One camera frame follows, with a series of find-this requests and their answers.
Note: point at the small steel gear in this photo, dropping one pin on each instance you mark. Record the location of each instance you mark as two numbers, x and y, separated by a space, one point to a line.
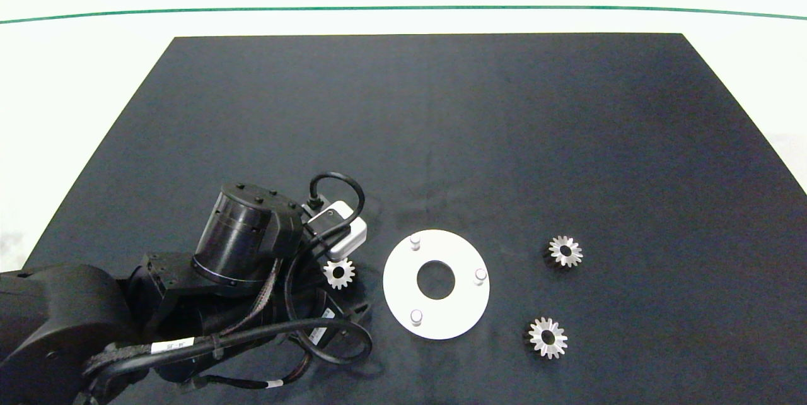
574 253
347 274
557 340

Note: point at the round white plate with pins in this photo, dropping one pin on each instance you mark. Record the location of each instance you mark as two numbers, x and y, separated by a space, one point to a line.
463 310

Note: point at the dark rectangular mat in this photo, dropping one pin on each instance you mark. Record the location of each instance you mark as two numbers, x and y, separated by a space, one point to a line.
479 140

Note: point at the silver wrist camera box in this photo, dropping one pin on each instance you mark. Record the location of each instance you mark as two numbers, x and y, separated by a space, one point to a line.
343 231

